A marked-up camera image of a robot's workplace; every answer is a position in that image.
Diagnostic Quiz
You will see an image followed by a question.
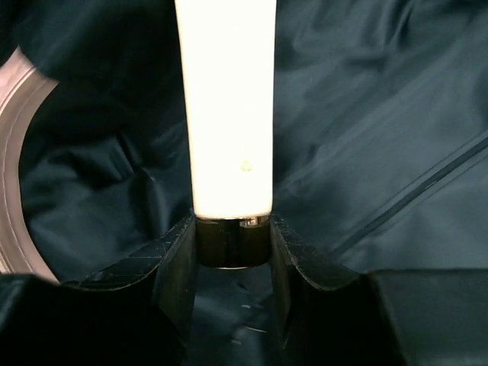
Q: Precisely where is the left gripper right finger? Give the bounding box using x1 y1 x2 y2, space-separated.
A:
271 217 487 365

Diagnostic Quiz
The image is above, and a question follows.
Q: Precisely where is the pink open suitcase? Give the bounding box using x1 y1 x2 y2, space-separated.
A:
1 1 487 365

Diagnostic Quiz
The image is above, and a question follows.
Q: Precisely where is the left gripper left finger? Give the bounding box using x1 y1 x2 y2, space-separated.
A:
1 218 197 365

